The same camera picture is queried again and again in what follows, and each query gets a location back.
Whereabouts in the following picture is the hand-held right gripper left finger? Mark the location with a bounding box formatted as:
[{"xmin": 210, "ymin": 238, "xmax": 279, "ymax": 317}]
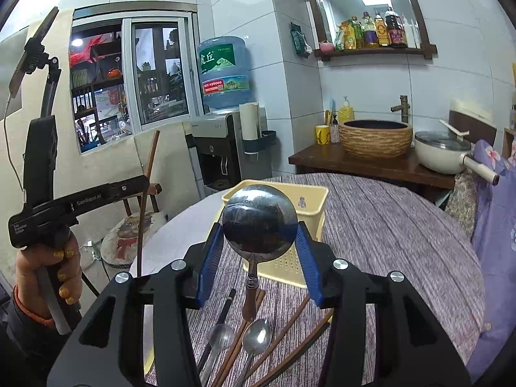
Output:
[{"xmin": 46, "ymin": 223, "xmax": 225, "ymax": 387}]

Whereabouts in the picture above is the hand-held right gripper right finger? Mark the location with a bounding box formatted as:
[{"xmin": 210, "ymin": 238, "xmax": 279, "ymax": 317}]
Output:
[{"xmin": 297, "ymin": 223, "xmax": 472, "ymax": 387}]

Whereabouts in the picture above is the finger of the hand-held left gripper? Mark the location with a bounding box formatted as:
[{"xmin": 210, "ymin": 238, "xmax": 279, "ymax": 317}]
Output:
[{"xmin": 105, "ymin": 174, "xmax": 151, "ymax": 207}]

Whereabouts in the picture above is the brown wooden chopstick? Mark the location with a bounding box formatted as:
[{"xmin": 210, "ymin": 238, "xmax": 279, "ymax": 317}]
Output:
[
  {"xmin": 212, "ymin": 289, "xmax": 267, "ymax": 387},
  {"xmin": 244, "ymin": 295, "xmax": 312, "ymax": 387},
  {"xmin": 136, "ymin": 130, "xmax": 161, "ymax": 280},
  {"xmin": 260, "ymin": 310, "xmax": 335, "ymax": 387}
]

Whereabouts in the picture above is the yellow plastic utensil basket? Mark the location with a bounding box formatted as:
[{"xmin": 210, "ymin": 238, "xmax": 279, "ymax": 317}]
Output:
[{"xmin": 222, "ymin": 178, "xmax": 328, "ymax": 289}]

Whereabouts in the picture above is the large metal spoon wooden handle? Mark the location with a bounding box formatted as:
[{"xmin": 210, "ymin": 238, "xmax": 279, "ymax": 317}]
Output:
[{"xmin": 222, "ymin": 184, "xmax": 299, "ymax": 324}]

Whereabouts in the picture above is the small metal spoon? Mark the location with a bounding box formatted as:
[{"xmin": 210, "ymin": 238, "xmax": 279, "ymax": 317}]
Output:
[
  {"xmin": 199, "ymin": 323, "xmax": 235, "ymax": 387},
  {"xmin": 235, "ymin": 318, "xmax": 273, "ymax": 387}
]

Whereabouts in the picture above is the person's left forearm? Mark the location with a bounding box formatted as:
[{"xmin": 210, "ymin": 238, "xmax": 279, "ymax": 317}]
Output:
[{"xmin": 0, "ymin": 286, "xmax": 75, "ymax": 387}]

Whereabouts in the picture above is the person's left hand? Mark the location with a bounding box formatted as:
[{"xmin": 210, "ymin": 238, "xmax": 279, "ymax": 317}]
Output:
[{"xmin": 15, "ymin": 234, "xmax": 84, "ymax": 323}]

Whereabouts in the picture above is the wooden chair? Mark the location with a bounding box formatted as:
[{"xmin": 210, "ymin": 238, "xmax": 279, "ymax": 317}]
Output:
[{"xmin": 120, "ymin": 183, "xmax": 163, "ymax": 217}]

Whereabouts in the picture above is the black chopstick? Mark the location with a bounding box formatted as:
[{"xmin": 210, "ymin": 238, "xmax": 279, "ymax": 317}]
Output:
[{"xmin": 197, "ymin": 288, "xmax": 238, "ymax": 372}]

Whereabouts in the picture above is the cat print seat cushion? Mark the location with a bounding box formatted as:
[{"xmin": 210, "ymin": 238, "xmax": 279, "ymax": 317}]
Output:
[{"xmin": 101, "ymin": 210, "xmax": 171, "ymax": 269}]

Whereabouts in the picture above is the beige board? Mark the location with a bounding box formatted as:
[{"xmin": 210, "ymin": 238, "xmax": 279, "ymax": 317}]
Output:
[{"xmin": 78, "ymin": 123, "xmax": 202, "ymax": 227}]

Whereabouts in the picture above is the purple striped tablecloth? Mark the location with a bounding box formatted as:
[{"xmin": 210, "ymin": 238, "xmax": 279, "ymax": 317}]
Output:
[{"xmin": 145, "ymin": 173, "xmax": 486, "ymax": 387}]

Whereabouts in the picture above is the grey water dispenser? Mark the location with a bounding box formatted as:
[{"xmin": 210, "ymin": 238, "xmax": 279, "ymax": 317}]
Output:
[{"xmin": 186, "ymin": 112, "xmax": 275, "ymax": 199}]

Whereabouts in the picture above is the sliding window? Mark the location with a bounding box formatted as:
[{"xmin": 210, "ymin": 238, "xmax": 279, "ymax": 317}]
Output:
[{"xmin": 70, "ymin": 8, "xmax": 203, "ymax": 154}]

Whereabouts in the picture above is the black smartphone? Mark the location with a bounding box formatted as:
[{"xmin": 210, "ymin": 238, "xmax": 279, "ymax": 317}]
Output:
[{"xmin": 8, "ymin": 6, "xmax": 60, "ymax": 98}]

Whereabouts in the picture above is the dark wooden cabinet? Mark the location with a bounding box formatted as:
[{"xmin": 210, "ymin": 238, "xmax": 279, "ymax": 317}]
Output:
[{"xmin": 288, "ymin": 143, "xmax": 457, "ymax": 203}]

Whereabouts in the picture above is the woven pattern wash basin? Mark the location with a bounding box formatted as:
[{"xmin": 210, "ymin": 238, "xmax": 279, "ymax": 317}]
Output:
[{"xmin": 338, "ymin": 119, "xmax": 414, "ymax": 159}]

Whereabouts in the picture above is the blue water jug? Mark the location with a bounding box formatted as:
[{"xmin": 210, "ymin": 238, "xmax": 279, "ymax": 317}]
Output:
[{"xmin": 198, "ymin": 36, "xmax": 253, "ymax": 114}]

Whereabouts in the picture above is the yellow soap dispenser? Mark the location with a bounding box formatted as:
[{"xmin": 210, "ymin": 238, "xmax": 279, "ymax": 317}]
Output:
[{"xmin": 338, "ymin": 96, "xmax": 356, "ymax": 124}]

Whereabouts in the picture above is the patterned cushion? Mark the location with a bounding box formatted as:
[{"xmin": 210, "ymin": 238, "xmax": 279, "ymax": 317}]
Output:
[{"xmin": 445, "ymin": 168, "xmax": 479, "ymax": 239}]

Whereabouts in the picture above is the white pot with glass lid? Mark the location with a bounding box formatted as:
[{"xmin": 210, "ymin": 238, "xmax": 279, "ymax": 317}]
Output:
[{"xmin": 414, "ymin": 130, "xmax": 501, "ymax": 186}]

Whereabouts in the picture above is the bamboo style brass faucet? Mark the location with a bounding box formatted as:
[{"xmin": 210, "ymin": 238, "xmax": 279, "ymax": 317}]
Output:
[{"xmin": 390, "ymin": 95, "xmax": 411, "ymax": 124}]

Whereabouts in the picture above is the purple floral cloth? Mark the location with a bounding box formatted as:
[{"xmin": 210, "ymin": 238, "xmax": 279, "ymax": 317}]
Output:
[{"xmin": 467, "ymin": 139, "xmax": 516, "ymax": 380}]

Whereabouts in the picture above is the white rice paddle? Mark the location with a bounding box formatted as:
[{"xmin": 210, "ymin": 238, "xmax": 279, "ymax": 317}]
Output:
[{"xmin": 439, "ymin": 119, "xmax": 471, "ymax": 138}]

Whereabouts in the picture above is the white and brown rice cooker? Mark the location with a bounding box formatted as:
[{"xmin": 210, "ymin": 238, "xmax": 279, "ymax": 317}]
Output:
[{"xmin": 448, "ymin": 98, "xmax": 498, "ymax": 149}]

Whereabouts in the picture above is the green hanging packet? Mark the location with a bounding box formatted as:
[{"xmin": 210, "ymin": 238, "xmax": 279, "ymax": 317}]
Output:
[{"xmin": 290, "ymin": 22, "xmax": 313, "ymax": 58}]

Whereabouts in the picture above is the yellow seasoning packet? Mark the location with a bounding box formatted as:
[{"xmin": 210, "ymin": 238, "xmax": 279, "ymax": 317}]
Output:
[{"xmin": 335, "ymin": 22, "xmax": 356, "ymax": 51}]

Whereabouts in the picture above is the small wooden side shelf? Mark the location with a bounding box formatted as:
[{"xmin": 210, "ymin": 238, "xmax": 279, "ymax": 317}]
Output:
[{"xmin": 501, "ymin": 127, "xmax": 516, "ymax": 163}]

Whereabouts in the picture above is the green label oil bottle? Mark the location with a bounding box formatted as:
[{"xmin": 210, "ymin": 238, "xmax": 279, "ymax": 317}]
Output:
[{"xmin": 350, "ymin": 16, "xmax": 366, "ymax": 50}]

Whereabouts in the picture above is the dark soy sauce bottle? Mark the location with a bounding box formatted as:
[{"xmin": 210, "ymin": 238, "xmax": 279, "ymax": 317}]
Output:
[{"xmin": 384, "ymin": 6, "xmax": 407, "ymax": 48}]

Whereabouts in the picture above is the white bottle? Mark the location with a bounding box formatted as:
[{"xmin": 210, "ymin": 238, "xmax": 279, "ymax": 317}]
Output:
[{"xmin": 403, "ymin": 18, "xmax": 422, "ymax": 49}]

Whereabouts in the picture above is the dark wall-mounted holder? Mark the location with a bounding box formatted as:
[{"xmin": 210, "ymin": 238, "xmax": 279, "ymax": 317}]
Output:
[{"xmin": 243, "ymin": 130, "xmax": 277, "ymax": 154}]

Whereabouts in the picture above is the orange bracelet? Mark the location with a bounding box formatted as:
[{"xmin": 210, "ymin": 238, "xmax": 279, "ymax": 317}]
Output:
[{"xmin": 13, "ymin": 285, "xmax": 55, "ymax": 328}]

